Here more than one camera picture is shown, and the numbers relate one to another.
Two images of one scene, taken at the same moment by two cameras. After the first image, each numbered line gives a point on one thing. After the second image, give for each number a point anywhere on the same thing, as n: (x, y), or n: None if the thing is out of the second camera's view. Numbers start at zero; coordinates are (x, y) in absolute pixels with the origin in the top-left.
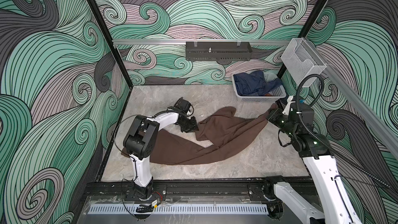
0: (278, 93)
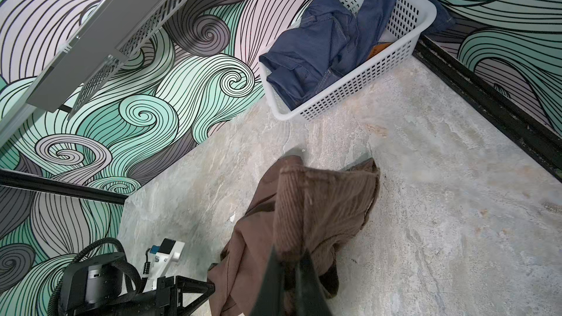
0: (416, 12)
